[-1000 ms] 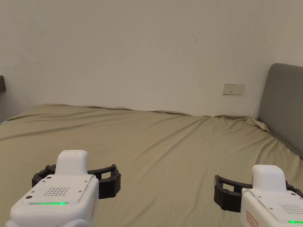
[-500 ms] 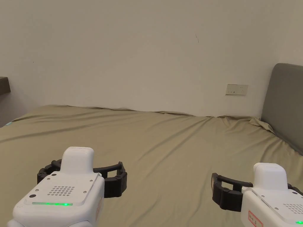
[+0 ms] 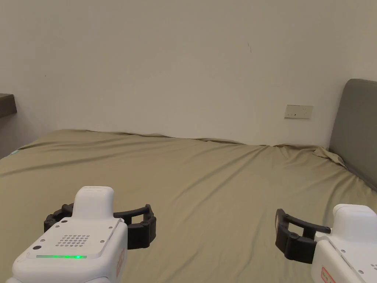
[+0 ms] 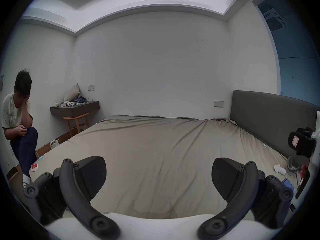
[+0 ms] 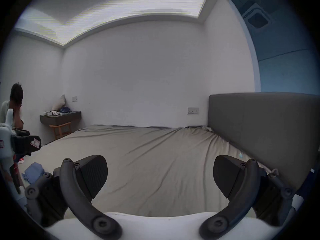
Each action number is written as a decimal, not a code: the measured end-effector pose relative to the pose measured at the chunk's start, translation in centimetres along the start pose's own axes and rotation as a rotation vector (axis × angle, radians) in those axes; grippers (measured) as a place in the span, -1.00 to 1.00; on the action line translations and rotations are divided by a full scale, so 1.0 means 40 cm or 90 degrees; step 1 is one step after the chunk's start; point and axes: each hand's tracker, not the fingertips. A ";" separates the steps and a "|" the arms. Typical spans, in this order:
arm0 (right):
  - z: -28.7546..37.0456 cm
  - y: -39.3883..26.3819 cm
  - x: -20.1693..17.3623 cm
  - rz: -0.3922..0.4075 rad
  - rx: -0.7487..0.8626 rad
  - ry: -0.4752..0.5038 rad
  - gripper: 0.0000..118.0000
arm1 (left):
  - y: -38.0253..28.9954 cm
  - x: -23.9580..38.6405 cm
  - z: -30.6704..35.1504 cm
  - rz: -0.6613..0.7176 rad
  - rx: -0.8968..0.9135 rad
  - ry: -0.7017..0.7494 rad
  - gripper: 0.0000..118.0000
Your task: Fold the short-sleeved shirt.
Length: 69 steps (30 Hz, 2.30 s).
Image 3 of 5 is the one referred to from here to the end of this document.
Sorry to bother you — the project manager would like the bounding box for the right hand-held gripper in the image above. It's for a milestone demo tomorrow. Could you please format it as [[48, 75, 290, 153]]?
[[275, 203, 377, 283]]

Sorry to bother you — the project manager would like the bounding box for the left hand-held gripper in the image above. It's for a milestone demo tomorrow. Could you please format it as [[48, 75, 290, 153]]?
[[11, 186, 157, 283]]

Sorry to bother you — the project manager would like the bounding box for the bed with beige sheet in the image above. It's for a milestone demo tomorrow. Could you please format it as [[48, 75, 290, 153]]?
[[0, 129, 377, 283]]

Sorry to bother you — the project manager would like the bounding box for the grey padded headboard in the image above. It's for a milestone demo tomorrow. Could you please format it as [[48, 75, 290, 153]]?
[[328, 78, 377, 191]]

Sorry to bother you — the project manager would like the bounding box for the dark wooden shelf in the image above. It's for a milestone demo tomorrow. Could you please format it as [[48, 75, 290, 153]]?
[[0, 93, 18, 119]]

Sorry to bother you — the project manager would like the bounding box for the white wall socket plate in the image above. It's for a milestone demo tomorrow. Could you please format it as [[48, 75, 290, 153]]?
[[284, 104, 314, 120]]

